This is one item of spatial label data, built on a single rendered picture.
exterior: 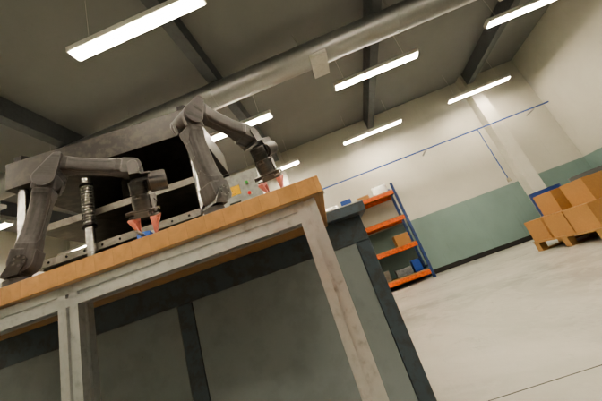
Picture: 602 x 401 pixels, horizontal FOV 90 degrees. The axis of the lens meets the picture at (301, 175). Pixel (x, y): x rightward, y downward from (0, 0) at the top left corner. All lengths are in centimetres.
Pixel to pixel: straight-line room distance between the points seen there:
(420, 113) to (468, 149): 152
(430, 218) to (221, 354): 721
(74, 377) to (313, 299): 63
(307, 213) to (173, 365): 72
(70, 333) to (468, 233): 784
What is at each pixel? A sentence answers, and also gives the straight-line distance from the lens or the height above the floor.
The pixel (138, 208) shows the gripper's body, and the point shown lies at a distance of 121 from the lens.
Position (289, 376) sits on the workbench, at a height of 37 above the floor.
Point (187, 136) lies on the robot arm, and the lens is 99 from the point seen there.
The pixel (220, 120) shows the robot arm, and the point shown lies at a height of 119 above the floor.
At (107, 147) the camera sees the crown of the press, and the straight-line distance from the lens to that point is 247.
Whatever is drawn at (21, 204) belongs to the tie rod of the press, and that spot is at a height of 169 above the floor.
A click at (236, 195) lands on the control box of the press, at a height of 131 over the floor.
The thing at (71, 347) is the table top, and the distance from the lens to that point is 86.
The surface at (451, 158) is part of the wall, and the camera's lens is 853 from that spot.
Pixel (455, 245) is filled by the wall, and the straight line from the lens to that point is 805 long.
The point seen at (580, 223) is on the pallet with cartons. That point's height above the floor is 25.
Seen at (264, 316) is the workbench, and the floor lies 55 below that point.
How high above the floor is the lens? 58
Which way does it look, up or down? 20 degrees up
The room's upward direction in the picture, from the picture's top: 20 degrees counter-clockwise
